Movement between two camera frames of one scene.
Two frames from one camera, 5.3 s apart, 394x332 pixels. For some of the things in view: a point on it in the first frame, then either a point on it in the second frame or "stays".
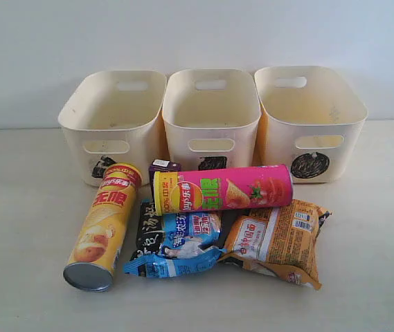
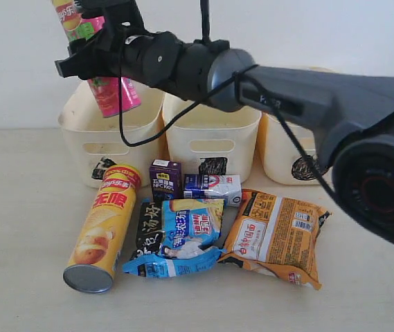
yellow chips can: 98,247 stays
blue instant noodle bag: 171,245 stays
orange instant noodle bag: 280,241 stays
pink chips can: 189,191 -> 79,27
